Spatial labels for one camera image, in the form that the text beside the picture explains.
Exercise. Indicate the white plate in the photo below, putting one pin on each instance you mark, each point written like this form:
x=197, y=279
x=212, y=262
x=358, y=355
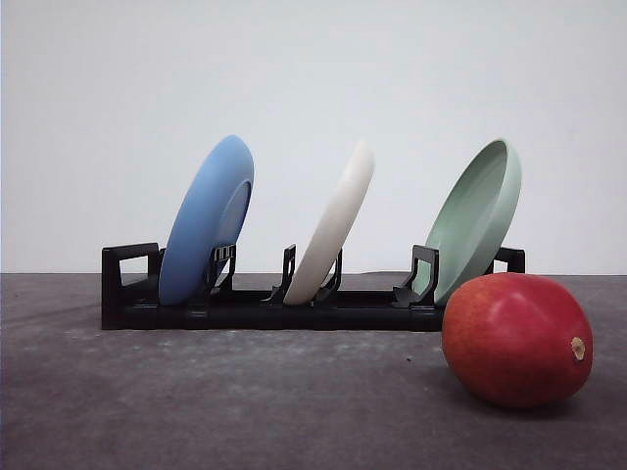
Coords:
x=329, y=226

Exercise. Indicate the blue plate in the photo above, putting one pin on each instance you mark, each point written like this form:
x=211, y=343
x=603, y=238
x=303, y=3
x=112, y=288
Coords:
x=210, y=215

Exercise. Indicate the light green plate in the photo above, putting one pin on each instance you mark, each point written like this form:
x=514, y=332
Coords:
x=472, y=219

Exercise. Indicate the black plastic dish rack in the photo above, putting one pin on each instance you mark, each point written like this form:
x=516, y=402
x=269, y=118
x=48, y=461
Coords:
x=132, y=300

